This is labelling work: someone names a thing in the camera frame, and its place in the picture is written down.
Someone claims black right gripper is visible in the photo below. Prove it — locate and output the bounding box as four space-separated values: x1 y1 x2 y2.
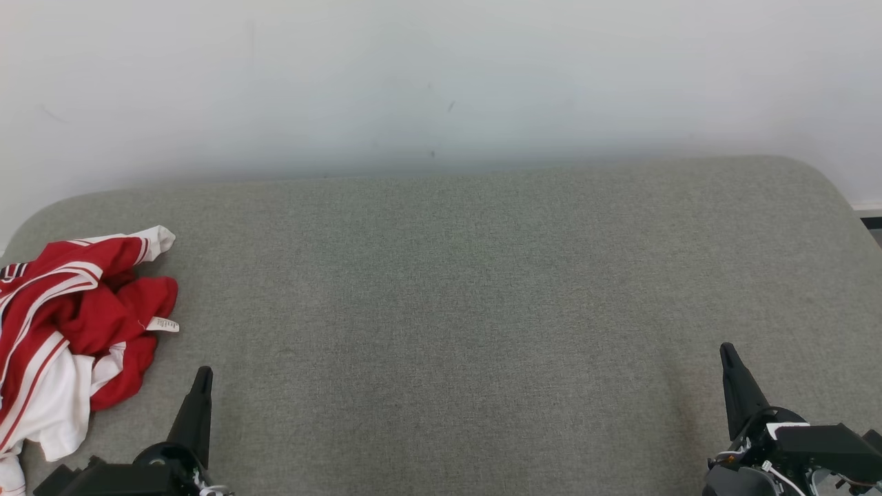
703 342 822 496

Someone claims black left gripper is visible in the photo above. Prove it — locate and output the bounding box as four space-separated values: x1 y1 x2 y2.
131 366 232 496

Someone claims red basketball shorts white stripe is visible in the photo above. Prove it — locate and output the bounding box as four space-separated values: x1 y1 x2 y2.
0 335 161 496

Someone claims red basketball jersey top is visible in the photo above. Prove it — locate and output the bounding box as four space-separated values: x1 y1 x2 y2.
0 226 181 462

